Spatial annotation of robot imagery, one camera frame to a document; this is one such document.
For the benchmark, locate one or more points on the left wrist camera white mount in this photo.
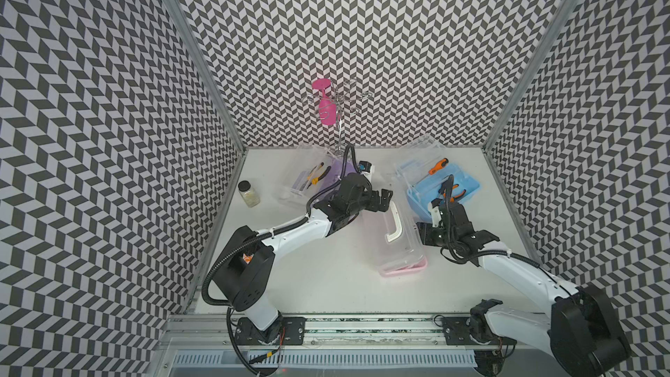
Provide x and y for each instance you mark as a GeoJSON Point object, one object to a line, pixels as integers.
{"type": "Point", "coordinates": [367, 169]}

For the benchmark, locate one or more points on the orange black pliers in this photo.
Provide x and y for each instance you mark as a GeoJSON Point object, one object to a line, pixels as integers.
{"type": "Point", "coordinates": [452, 192]}

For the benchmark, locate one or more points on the small glass jar black lid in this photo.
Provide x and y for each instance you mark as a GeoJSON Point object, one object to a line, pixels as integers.
{"type": "Point", "coordinates": [248, 194]}

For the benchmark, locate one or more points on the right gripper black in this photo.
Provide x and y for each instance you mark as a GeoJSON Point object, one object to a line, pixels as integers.
{"type": "Point", "coordinates": [425, 229]}

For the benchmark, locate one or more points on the pink cup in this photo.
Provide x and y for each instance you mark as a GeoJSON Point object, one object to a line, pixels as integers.
{"type": "Point", "coordinates": [328, 113]}

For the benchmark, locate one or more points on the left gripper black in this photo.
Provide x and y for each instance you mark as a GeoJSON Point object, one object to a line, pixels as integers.
{"type": "Point", "coordinates": [384, 203]}

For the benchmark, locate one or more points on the orange black screwdriver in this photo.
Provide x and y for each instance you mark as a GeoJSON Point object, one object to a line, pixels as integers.
{"type": "Point", "coordinates": [441, 164]}

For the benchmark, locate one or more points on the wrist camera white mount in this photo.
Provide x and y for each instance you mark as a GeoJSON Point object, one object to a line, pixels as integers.
{"type": "Point", "coordinates": [367, 169]}
{"type": "Point", "coordinates": [435, 213]}

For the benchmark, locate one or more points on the purple toolbox clear lid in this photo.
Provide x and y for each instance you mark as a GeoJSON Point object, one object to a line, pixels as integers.
{"type": "Point", "coordinates": [311, 168]}

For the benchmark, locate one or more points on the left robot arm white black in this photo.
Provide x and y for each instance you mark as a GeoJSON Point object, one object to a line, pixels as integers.
{"type": "Point", "coordinates": [239, 277]}

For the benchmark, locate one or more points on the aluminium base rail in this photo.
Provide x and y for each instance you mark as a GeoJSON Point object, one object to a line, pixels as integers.
{"type": "Point", "coordinates": [342, 344]}

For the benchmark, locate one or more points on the yellow black pliers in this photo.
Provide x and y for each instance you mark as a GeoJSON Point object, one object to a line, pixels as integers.
{"type": "Point", "coordinates": [316, 175]}

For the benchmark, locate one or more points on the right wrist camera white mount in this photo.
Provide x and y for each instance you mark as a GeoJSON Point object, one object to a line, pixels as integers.
{"type": "Point", "coordinates": [435, 213]}

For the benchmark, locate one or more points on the blue toolbox clear lid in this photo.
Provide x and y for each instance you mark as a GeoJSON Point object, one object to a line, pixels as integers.
{"type": "Point", "coordinates": [411, 164]}

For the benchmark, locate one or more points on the pink toolbox clear lid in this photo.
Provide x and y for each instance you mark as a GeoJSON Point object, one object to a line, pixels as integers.
{"type": "Point", "coordinates": [393, 241]}

